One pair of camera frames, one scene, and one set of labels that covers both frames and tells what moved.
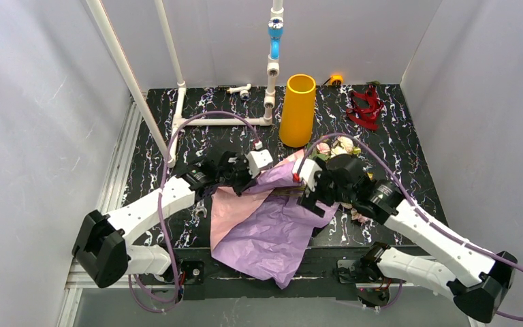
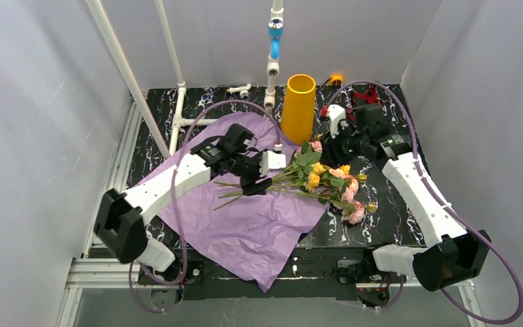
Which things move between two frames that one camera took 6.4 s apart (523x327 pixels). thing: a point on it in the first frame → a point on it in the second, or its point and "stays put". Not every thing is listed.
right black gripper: x=317 y=197 → x=332 y=147
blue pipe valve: x=276 y=30 stays put
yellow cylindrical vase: x=296 y=120 stays put
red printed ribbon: x=366 y=107 stays put
